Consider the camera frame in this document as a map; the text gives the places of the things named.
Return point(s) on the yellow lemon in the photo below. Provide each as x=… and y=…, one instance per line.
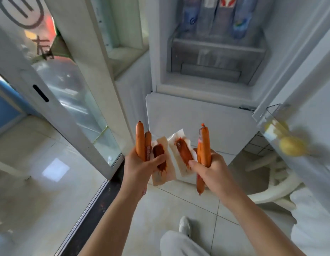
x=274, y=127
x=291, y=146

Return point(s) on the glass refrigerator shelf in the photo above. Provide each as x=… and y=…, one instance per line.
x=218, y=45

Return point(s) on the white slatted chair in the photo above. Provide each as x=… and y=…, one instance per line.
x=274, y=190

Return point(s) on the packaged meat snack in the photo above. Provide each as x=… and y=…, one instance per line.
x=182, y=151
x=159, y=151

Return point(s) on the person's right hand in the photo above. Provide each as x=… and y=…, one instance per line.
x=215, y=178

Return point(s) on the person's white shoe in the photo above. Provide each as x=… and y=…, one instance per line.
x=185, y=226

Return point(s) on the white label water bottle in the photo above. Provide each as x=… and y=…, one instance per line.
x=207, y=10

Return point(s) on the round dining table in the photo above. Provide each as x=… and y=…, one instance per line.
x=314, y=226

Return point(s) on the white sliding glass door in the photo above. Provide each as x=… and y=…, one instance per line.
x=87, y=63

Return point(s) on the white refrigerator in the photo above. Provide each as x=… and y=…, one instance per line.
x=207, y=109

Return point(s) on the person's left forearm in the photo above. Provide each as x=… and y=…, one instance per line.
x=111, y=226

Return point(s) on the person's left hand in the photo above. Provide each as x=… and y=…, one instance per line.
x=138, y=173

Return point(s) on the person's right forearm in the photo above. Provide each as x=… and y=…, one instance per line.
x=261, y=226

